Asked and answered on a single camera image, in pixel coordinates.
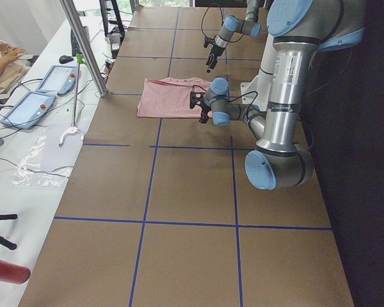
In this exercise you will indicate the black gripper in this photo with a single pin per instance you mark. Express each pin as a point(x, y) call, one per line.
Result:
point(214, 52)
point(205, 110)

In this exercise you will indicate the pink Snoopy t-shirt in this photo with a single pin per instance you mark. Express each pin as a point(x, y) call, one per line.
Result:
point(169, 98)

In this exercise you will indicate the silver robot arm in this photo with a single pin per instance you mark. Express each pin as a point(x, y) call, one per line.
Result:
point(231, 25)
point(297, 30)

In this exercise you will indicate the upper blue teach pendant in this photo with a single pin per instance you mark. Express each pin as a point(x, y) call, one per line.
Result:
point(60, 79)

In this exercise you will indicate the blue teach pendant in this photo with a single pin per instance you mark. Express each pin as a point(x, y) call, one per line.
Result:
point(29, 110)
point(60, 79)

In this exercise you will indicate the black computer mouse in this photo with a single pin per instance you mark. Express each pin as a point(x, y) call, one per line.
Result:
point(65, 59)

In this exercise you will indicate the lower blue teach pendant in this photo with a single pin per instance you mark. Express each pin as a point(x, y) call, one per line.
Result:
point(29, 110)

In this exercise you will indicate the clear plastic bag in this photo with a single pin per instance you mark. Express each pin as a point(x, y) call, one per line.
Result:
point(46, 164)

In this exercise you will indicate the seated person in beige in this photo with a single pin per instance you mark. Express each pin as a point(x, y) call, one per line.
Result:
point(12, 69)

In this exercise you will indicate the black tripod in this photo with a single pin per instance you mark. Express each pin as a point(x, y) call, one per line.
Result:
point(4, 231)

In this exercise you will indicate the red cylinder bottle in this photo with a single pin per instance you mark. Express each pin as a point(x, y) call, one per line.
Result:
point(13, 273)

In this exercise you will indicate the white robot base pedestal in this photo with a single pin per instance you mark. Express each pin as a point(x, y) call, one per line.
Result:
point(258, 89)

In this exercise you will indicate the green handled reacher grabber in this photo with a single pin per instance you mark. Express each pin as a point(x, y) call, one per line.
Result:
point(73, 129)

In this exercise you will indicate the aluminium camera mast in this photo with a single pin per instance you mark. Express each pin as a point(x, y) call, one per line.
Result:
point(84, 44)

